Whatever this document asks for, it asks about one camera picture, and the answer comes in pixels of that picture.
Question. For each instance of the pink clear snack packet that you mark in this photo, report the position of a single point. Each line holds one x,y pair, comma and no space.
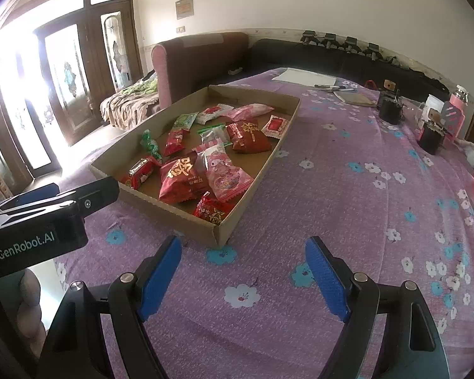
225,173

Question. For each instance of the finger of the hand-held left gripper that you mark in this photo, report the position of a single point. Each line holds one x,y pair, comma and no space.
39,194
98,195

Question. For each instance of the person's left hand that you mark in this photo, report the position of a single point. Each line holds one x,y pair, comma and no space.
30,304

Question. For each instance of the brown wall plaque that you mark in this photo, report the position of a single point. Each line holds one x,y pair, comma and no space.
184,7

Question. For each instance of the black sofa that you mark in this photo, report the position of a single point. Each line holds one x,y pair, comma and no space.
300,55

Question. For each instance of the small red snack packet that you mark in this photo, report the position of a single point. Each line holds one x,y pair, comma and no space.
142,171

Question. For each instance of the white plastic container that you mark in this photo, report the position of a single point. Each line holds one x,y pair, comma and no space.
432,104

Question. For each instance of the red gold-print snack packet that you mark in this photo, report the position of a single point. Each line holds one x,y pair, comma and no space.
249,136
213,209

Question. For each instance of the pink water bottle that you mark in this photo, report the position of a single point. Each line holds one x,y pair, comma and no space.
456,112

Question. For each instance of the purple floral blanket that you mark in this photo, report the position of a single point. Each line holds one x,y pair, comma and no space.
339,189

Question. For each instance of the wooden glass-panel door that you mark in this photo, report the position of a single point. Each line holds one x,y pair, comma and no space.
83,55

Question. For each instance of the tan notebook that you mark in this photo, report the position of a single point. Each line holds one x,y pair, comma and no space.
357,98

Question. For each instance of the black device with wooden top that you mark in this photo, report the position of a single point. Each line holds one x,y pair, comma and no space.
390,106
430,136

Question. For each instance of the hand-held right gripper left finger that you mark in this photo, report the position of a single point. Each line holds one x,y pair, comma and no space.
162,276

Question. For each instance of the green cloth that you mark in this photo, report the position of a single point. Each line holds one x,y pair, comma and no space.
142,85

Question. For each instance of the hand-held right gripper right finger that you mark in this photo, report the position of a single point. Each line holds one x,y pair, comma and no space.
326,280

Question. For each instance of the maroon armchair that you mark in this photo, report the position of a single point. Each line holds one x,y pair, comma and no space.
193,59

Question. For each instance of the patterned brown blanket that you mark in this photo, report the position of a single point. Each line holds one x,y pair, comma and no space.
126,104

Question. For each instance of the green and white snack packet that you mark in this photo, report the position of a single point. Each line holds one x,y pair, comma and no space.
183,121

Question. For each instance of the clear green-edged snack packet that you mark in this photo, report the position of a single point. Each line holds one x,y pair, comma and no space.
213,134

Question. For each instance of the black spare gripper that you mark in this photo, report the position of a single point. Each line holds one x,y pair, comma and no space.
373,50
351,43
310,37
330,40

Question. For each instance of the white paper sheet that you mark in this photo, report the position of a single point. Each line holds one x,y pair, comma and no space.
304,77

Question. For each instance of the small red object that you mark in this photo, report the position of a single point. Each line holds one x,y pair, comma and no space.
371,85

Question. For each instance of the green twisted candy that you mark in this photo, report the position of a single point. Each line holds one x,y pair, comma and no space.
152,146

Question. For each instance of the shallow cardboard box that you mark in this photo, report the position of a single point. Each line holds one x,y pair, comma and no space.
268,148

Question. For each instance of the white and red snack packet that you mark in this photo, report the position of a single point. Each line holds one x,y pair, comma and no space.
274,126
211,113

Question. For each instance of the large red gold-print packet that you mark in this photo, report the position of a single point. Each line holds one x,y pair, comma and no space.
181,179

